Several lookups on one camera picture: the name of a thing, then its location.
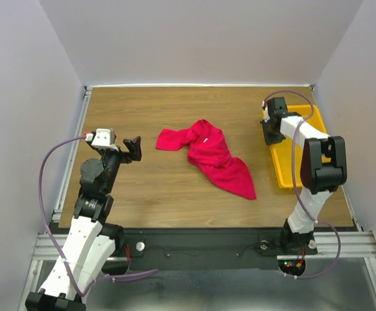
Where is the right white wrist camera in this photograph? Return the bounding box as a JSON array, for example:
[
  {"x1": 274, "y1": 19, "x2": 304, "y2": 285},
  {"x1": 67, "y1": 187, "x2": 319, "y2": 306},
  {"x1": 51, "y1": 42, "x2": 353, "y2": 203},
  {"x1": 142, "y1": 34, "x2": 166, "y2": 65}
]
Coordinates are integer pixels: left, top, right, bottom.
[{"x1": 262, "y1": 100, "x2": 268, "y2": 112}]

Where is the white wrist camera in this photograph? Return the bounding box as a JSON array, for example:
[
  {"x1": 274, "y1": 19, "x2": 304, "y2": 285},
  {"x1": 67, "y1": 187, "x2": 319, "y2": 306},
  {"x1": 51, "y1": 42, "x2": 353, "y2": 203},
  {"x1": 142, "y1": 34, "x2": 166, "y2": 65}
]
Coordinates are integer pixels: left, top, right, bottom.
[
  {"x1": 262, "y1": 100, "x2": 268, "y2": 112},
  {"x1": 84, "y1": 128, "x2": 118, "y2": 151}
]

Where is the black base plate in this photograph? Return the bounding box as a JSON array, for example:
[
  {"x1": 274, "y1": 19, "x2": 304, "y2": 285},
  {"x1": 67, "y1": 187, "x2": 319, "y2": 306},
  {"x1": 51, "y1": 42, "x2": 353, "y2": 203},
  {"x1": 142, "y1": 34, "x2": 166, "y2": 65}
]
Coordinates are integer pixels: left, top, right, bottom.
[{"x1": 50, "y1": 222, "x2": 318, "y2": 276}]

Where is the aluminium frame rail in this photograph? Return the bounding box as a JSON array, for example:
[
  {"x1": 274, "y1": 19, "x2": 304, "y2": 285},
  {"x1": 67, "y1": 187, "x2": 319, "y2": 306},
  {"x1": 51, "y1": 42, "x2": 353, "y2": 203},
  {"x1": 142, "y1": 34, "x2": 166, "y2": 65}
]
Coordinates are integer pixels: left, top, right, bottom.
[{"x1": 18, "y1": 86, "x2": 93, "y2": 310}]

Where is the red t shirt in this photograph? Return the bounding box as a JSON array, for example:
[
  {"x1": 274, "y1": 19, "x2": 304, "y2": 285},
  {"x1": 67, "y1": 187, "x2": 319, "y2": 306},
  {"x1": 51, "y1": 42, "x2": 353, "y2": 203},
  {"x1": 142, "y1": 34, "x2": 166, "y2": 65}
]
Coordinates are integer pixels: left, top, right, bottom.
[{"x1": 156, "y1": 119, "x2": 257, "y2": 200}]

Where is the yellow plastic bin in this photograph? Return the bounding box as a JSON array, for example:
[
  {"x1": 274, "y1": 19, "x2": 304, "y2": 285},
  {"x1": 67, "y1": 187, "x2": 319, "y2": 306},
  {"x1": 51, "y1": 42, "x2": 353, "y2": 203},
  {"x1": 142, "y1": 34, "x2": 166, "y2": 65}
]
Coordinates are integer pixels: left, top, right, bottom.
[{"x1": 262, "y1": 104, "x2": 331, "y2": 190}]

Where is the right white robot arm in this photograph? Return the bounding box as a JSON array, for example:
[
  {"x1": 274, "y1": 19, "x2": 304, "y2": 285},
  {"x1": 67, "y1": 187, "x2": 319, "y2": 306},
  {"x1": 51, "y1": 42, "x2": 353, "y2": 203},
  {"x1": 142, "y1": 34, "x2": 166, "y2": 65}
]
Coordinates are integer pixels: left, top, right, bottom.
[{"x1": 261, "y1": 97, "x2": 347, "y2": 254}]

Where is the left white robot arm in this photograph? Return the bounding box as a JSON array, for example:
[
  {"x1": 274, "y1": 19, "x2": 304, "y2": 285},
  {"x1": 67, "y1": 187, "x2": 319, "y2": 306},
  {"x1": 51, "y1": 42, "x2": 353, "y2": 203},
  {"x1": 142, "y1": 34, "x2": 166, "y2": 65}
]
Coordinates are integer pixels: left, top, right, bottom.
[{"x1": 25, "y1": 130, "x2": 142, "y2": 310}]

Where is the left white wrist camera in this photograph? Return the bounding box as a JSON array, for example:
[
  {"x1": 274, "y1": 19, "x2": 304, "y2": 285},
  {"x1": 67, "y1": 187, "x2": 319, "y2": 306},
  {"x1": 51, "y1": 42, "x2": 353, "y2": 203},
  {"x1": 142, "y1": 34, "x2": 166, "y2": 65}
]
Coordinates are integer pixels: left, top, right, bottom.
[{"x1": 84, "y1": 128, "x2": 118, "y2": 151}]

